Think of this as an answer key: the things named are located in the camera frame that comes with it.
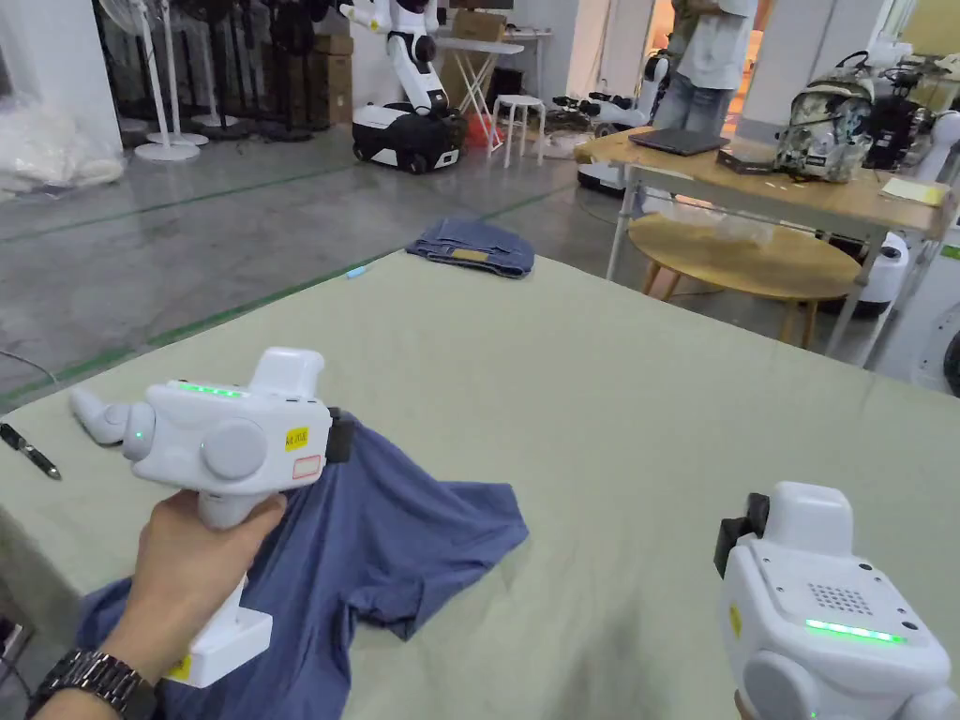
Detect white robot on black base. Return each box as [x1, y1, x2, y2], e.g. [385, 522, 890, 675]
[338, 0, 468, 175]

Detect stack of cardboard cartons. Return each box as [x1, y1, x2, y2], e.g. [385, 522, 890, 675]
[306, 33, 355, 130]

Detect white robot with black grippers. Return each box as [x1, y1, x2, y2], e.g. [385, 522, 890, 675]
[553, 48, 672, 130]

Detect round low wooden table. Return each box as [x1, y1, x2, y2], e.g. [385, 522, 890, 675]
[626, 213, 863, 351]

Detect white round stool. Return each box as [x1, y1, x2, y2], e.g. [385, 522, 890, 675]
[491, 95, 547, 170]

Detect small white rounded appliance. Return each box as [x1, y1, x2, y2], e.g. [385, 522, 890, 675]
[853, 231, 913, 318]

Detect wooden table with metal legs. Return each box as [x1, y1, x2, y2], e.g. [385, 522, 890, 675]
[573, 49, 960, 370]

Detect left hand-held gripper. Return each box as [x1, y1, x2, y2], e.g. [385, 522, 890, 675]
[122, 346, 355, 690]

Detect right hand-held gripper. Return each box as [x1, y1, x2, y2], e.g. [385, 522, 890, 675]
[713, 481, 955, 720]

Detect bed with pale green sheet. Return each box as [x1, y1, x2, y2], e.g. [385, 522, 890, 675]
[0, 250, 960, 720]

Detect black pen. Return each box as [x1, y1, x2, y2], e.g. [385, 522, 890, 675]
[0, 423, 64, 482]

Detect white standing fan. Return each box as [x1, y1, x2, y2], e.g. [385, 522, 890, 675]
[93, 0, 203, 163]

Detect folded blue jeans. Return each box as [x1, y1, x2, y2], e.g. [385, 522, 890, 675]
[405, 217, 537, 279]

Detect white folding table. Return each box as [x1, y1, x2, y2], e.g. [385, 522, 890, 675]
[433, 33, 526, 163]

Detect dark blue shirt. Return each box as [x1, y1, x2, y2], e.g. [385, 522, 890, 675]
[74, 415, 531, 720]

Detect person's left hand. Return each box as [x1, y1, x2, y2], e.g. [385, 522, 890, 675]
[97, 490, 291, 683]

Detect heap of white plastic bags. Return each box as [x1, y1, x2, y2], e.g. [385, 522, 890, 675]
[0, 103, 126, 203]

